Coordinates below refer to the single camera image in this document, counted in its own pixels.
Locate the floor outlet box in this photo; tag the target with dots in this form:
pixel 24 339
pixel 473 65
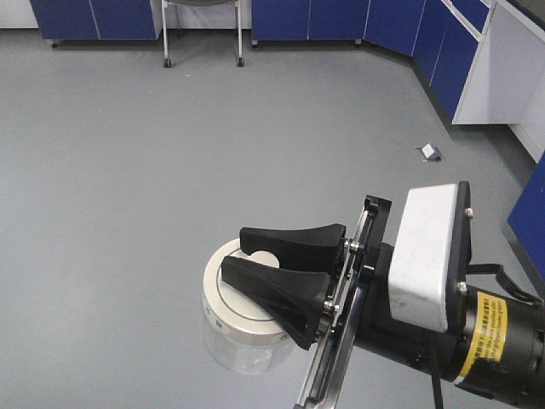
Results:
pixel 430 154

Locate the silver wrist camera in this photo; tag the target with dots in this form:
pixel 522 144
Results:
pixel 423 274

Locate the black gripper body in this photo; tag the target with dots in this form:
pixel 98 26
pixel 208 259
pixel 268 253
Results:
pixel 365 275

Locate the blue lab cabinets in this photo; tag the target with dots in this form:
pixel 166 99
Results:
pixel 438 37

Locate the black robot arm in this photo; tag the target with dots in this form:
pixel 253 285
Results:
pixel 494 350

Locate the glass jar with white lid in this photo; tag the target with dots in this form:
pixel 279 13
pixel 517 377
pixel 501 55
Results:
pixel 238 333

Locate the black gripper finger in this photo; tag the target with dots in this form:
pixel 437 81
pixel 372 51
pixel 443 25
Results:
pixel 309 250
pixel 295 299

